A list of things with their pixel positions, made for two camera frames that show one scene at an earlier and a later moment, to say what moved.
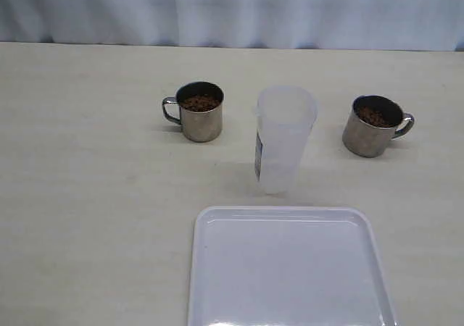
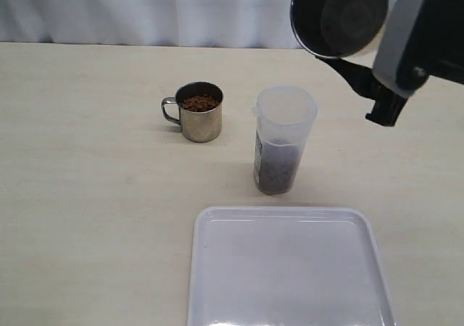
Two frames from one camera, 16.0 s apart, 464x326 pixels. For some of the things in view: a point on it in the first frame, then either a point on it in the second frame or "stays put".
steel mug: x=373 y=123 to x=338 y=17
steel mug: x=201 y=110 stays put
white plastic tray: x=288 y=266 stays put
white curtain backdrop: x=379 y=14 stays put
